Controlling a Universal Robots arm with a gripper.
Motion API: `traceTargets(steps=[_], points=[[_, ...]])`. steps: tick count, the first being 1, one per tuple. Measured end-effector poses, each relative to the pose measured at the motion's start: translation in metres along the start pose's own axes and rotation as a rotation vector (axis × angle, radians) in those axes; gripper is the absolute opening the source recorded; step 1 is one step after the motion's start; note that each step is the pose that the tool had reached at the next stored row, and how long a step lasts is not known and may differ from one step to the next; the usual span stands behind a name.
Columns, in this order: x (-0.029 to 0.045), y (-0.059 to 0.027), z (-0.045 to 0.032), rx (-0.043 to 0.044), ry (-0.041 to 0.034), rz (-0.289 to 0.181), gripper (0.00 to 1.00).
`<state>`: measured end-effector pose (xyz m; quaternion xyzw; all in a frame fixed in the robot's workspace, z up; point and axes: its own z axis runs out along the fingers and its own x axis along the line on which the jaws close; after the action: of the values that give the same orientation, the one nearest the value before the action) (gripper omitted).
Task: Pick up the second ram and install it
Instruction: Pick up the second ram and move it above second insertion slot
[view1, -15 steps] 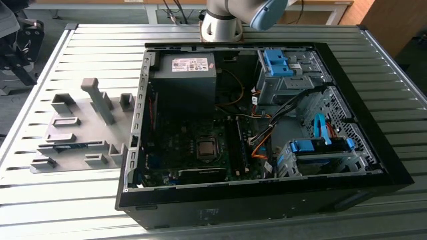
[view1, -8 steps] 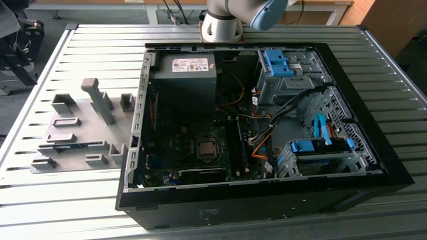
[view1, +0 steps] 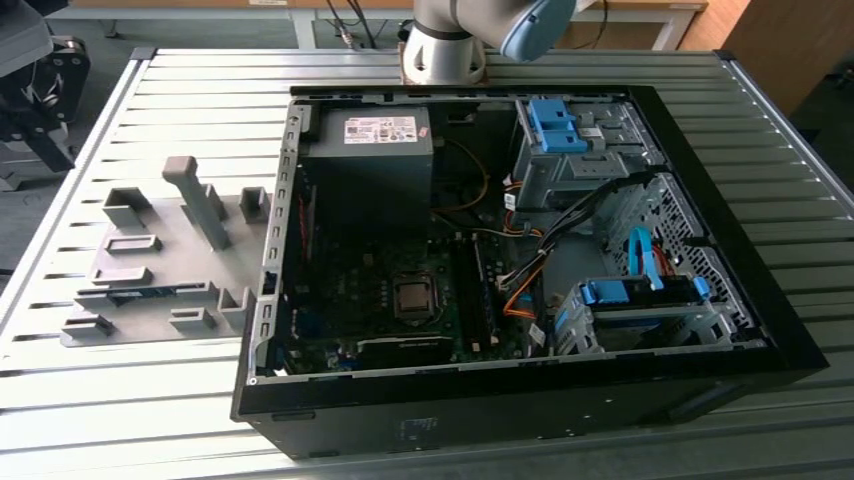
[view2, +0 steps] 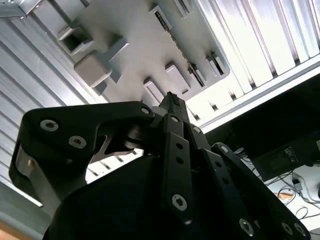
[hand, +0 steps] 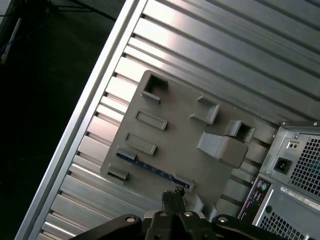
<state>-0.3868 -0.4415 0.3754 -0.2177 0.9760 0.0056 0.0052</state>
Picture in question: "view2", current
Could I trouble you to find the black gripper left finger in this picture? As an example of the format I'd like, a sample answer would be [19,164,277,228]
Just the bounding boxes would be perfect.
[9,91,195,225]

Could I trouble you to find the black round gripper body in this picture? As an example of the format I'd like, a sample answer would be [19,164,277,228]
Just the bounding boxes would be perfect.
[42,154,240,240]

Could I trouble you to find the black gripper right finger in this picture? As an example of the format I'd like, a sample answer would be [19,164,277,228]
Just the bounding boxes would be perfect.
[176,94,311,240]

